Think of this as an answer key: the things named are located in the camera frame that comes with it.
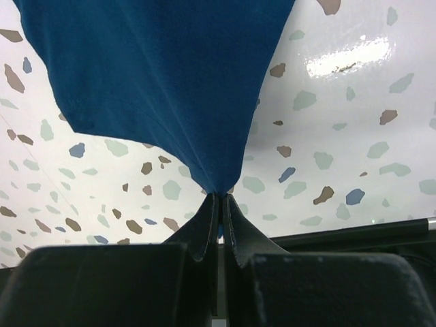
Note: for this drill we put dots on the aluminium frame rail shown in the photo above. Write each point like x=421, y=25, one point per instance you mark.
x=431, y=223

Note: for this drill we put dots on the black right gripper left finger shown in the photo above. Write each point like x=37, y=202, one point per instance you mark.
x=170, y=284

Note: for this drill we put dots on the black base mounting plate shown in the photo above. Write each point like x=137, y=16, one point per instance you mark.
x=409, y=239

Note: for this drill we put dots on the blue Mickey Mouse t-shirt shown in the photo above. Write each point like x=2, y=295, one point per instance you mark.
x=181, y=76

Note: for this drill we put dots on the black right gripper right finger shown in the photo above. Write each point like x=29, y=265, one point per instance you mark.
x=267, y=285

